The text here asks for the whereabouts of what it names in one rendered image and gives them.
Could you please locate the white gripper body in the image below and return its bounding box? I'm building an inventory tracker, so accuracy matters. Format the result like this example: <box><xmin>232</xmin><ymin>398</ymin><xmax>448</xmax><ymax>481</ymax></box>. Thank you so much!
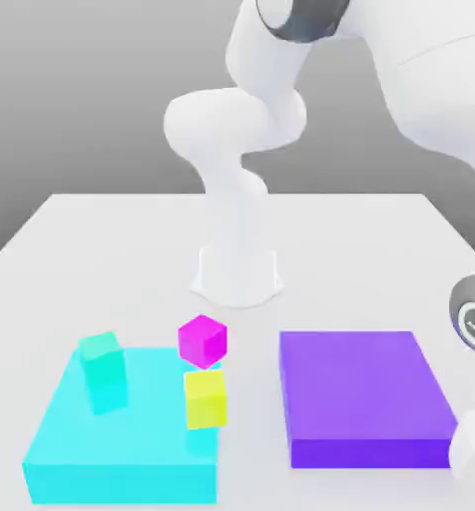
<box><xmin>447</xmin><ymin>408</ymin><xmax>475</xmax><ymax>482</ymax></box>

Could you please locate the small yellow cube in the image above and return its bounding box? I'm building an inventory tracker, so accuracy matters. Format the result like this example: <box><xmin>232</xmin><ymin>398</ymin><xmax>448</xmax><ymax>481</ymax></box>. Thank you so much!
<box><xmin>183</xmin><ymin>368</ymin><xmax>228</xmax><ymax>431</ymax></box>

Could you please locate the small magenta cube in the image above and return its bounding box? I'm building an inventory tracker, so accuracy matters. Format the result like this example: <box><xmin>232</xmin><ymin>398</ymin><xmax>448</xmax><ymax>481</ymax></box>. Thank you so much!
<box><xmin>177</xmin><ymin>313</ymin><xmax>230</xmax><ymax>371</ymax></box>

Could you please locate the small teal cube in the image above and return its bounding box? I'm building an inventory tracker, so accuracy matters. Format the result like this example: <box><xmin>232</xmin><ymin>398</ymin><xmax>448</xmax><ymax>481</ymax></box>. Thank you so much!
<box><xmin>77</xmin><ymin>329</ymin><xmax>128</xmax><ymax>417</ymax></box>

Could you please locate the large purple box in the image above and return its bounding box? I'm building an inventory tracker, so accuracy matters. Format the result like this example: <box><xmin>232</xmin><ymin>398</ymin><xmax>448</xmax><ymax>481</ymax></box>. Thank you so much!
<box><xmin>278</xmin><ymin>329</ymin><xmax>459</xmax><ymax>470</ymax></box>

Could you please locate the large cyan box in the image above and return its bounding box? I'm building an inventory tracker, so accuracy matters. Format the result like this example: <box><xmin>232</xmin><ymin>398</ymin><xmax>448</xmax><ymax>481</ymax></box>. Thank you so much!
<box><xmin>21</xmin><ymin>345</ymin><xmax>223</xmax><ymax>506</ymax></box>

